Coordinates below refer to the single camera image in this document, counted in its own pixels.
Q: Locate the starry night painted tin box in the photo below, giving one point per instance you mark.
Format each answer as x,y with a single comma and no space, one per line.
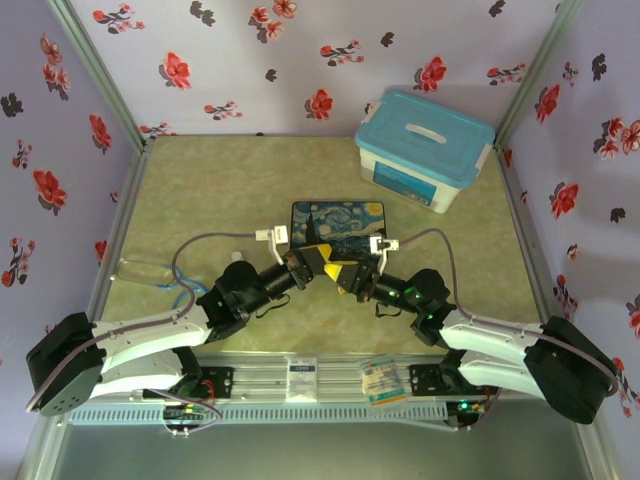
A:
340,220

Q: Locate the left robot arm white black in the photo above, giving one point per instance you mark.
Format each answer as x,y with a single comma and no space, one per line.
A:
150,335

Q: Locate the green white paper packet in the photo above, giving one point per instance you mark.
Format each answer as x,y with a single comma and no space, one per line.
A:
384,382

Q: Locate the white label card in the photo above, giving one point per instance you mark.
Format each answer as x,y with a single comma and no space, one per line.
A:
302,380

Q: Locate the blue lidded plastic storage box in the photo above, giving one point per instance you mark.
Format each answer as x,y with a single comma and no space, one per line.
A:
425,150

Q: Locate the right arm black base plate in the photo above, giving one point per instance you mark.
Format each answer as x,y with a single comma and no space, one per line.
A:
425,380

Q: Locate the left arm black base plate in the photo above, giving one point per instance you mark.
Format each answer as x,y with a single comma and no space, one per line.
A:
220,382

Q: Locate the aluminium front rail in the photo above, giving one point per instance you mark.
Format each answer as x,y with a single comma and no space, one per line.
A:
340,372

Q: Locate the aluminium side rail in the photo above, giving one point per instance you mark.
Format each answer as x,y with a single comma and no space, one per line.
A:
122,220
525,240

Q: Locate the aluminium corner post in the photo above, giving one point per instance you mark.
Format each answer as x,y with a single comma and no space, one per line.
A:
100,75
540,75

